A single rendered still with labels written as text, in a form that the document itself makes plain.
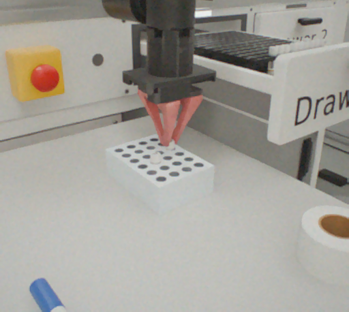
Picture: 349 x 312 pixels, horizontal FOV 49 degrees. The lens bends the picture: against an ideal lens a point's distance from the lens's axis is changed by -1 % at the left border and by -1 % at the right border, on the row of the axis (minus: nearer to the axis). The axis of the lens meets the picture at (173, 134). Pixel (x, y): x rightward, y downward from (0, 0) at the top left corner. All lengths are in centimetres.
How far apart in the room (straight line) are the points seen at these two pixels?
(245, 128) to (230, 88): 46
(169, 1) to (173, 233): 25
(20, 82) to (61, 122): 13
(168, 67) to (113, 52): 26
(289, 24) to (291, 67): 52
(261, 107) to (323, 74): 9
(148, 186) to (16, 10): 34
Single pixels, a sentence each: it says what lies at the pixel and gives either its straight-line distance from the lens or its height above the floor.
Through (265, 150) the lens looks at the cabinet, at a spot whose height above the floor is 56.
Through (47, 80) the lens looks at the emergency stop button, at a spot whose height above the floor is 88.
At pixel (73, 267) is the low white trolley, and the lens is 40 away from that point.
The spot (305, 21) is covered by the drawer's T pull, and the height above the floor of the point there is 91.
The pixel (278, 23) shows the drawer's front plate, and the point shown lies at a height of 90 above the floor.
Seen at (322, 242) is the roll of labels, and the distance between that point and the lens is 37.
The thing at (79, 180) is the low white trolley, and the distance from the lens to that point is 53.
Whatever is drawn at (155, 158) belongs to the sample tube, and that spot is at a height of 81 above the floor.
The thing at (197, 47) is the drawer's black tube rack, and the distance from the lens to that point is 66.
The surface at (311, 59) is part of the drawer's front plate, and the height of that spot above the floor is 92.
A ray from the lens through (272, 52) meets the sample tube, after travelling 60.
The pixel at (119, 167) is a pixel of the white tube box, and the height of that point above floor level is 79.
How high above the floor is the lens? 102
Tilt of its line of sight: 23 degrees down
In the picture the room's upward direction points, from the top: straight up
